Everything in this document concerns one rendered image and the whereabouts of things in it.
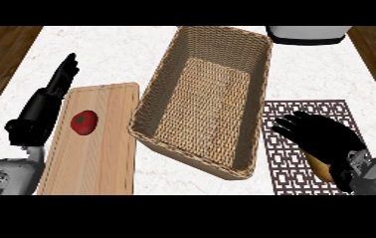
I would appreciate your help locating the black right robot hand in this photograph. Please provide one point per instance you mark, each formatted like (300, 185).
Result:
(324, 135)

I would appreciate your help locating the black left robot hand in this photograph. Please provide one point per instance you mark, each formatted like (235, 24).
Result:
(42, 111)

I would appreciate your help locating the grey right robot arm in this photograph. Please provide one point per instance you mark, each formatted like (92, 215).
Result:
(363, 172)

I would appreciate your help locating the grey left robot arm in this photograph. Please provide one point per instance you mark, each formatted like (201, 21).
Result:
(17, 174)

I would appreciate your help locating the yellow pear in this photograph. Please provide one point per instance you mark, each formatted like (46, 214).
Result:
(319, 167)

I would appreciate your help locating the brown patterned placemat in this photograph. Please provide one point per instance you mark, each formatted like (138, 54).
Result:
(290, 159)

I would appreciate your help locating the wicker basket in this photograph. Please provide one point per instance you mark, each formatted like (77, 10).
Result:
(206, 102)

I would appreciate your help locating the red tomato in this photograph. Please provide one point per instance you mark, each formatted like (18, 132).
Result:
(85, 122)

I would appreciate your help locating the wooden cutting board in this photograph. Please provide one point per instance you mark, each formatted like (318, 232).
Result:
(94, 142)

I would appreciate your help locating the white appliance with black rim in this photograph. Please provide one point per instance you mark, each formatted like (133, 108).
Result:
(309, 34)

